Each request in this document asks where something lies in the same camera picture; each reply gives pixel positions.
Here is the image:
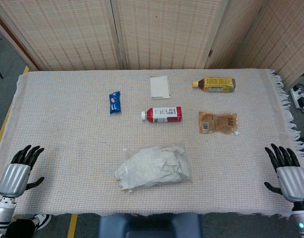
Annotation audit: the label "yellow labelled tea bottle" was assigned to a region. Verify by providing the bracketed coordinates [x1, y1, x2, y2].
[192, 77, 237, 94]

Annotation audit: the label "white power strip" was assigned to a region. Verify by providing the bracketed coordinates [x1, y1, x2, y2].
[290, 84, 304, 109]

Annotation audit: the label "transparent plastic bag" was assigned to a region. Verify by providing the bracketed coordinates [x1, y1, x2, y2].
[114, 140, 193, 192]

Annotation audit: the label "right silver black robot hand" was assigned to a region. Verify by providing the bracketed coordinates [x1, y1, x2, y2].
[263, 143, 304, 203]

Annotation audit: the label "black trouser leg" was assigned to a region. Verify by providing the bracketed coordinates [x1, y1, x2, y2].
[7, 219, 37, 238]

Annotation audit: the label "blue snack packet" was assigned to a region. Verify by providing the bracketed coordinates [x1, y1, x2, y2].
[109, 91, 122, 115]

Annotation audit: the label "white clothes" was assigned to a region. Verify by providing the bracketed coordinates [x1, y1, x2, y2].
[114, 146, 192, 191]

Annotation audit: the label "red bottle with white cap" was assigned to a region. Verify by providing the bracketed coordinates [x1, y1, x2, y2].
[141, 106, 183, 123]

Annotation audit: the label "brown snack pouch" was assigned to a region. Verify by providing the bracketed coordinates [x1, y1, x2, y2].
[198, 111, 239, 134]

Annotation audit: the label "beige woven tablecloth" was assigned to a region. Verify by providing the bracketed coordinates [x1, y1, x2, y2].
[0, 68, 304, 219]

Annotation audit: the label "flat white cardboard box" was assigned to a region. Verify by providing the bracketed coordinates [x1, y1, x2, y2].
[150, 76, 172, 100]

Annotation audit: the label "white black sneaker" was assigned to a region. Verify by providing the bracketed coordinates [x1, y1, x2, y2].
[30, 214, 53, 231]

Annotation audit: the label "woven wood-framed screen panel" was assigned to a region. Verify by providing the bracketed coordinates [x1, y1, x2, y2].
[203, 0, 266, 70]
[231, 0, 304, 92]
[0, 0, 125, 71]
[109, 0, 229, 70]

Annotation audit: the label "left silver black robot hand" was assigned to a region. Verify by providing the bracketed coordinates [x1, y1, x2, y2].
[0, 145, 45, 198]

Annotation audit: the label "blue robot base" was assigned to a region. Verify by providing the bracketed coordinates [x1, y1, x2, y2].
[97, 212, 203, 238]

